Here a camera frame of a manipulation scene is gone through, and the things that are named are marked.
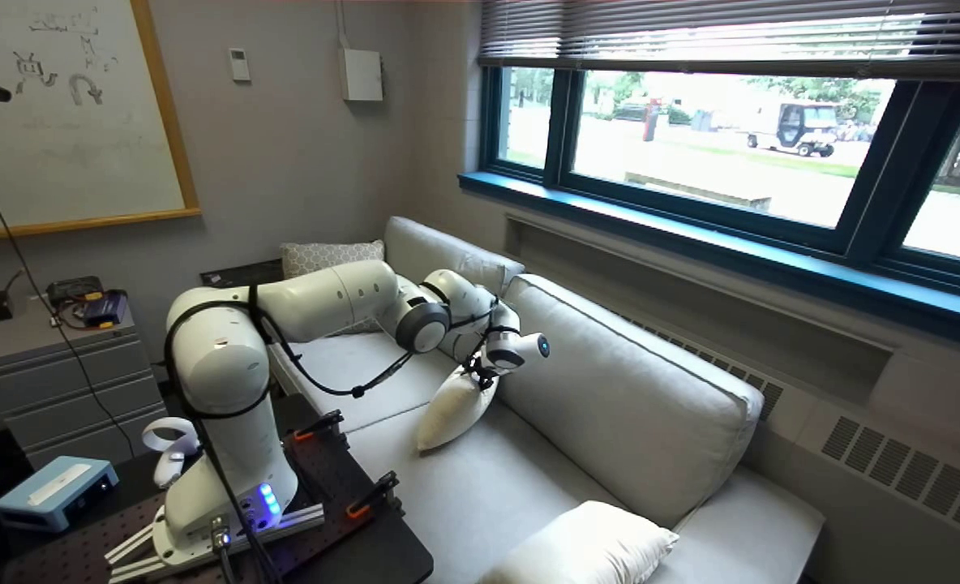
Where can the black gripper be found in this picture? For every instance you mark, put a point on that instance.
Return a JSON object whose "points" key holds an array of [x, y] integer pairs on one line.
{"points": [[487, 368]]}

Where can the small cream pillow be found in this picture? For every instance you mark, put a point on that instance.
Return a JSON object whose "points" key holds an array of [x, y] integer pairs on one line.
{"points": [[452, 417], [580, 547]]}

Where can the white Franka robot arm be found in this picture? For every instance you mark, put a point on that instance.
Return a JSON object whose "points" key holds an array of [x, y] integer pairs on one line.
{"points": [[222, 368]]}

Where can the grey sofa seat cushion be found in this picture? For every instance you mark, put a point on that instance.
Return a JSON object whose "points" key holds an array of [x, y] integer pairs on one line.
{"points": [[502, 488], [340, 360]]}

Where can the grey fabric sofa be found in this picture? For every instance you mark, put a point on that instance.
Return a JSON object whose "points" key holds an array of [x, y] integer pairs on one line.
{"points": [[741, 540]]}

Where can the black orange clamp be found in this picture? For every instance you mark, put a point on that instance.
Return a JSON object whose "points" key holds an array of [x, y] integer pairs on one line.
{"points": [[320, 428], [372, 496]]}

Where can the grey patterned pillow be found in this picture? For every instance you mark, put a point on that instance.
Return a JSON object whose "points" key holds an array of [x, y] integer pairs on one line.
{"points": [[328, 253]]}

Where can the black robot table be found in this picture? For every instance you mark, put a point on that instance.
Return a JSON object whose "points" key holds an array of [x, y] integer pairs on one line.
{"points": [[376, 551]]}

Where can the blue framed wide window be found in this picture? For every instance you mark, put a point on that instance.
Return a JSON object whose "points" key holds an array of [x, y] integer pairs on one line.
{"points": [[718, 223]]}

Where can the white VR controller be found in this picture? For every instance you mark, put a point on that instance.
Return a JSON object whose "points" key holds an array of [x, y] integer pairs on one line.
{"points": [[169, 472]]}

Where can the dark jeep outside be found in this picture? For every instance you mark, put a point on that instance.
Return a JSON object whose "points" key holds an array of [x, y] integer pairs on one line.
{"points": [[804, 130]]}

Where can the black orange electronic device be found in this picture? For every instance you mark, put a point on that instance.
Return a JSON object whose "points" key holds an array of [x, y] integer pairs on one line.
{"points": [[91, 308]]}

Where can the dark window blinds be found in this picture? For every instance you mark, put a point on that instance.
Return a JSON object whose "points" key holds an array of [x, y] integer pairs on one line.
{"points": [[718, 33]]}

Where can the grey drawer cabinet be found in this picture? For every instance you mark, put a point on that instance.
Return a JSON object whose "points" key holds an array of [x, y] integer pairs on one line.
{"points": [[47, 389]]}

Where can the light blue box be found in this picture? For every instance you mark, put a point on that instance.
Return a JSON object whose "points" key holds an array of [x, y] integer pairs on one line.
{"points": [[54, 492]]}

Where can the wood framed whiteboard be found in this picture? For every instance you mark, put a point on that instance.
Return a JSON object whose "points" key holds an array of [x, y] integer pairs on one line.
{"points": [[68, 140]]}

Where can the small black gadget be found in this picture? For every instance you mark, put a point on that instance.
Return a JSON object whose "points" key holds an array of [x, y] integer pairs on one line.
{"points": [[0, 305]]}

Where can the beige wall heater cover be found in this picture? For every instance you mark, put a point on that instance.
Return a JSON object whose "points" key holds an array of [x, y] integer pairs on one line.
{"points": [[718, 312]]}

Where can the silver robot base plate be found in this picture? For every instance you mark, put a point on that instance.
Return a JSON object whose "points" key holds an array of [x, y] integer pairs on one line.
{"points": [[290, 520]]}

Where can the white wall box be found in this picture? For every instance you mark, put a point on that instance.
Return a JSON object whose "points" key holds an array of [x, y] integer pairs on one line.
{"points": [[366, 76]]}

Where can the white wall thermostat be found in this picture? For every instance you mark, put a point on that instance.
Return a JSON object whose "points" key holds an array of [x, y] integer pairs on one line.
{"points": [[241, 67]]}

